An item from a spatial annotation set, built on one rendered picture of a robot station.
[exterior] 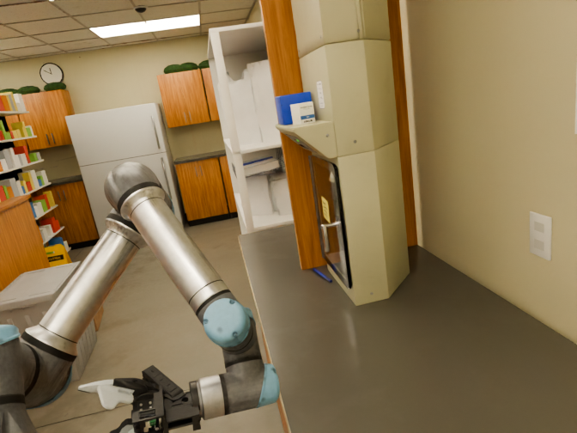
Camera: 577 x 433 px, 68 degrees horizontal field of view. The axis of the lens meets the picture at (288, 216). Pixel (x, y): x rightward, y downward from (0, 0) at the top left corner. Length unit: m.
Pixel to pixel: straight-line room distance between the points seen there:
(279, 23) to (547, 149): 0.92
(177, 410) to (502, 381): 0.68
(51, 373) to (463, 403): 0.83
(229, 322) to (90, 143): 5.60
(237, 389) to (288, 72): 1.08
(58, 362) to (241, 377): 0.37
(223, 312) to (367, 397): 0.43
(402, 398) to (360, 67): 0.83
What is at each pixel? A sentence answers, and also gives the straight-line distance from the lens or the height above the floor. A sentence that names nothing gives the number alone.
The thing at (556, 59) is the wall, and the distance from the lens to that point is 1.15.
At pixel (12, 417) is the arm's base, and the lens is 0.87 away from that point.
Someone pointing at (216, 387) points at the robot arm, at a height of 1.10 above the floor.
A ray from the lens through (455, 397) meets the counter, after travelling 1.03.
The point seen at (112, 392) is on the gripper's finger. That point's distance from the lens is 0.86.
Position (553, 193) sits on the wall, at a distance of 1.20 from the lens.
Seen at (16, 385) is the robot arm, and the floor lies 1.20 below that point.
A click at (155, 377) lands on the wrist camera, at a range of 0.93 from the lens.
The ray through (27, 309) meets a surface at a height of 0.58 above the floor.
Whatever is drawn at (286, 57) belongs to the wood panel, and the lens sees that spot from 1.57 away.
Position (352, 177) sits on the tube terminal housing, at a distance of 1.24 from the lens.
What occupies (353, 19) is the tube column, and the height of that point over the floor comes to 1.76.
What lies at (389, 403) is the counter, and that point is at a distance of 1.01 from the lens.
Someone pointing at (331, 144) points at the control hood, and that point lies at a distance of 1.21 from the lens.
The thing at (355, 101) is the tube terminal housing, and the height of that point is 1.55.
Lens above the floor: 1.59
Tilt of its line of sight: 15 degrees down
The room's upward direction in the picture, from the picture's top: 9 degrees counter-clockwise
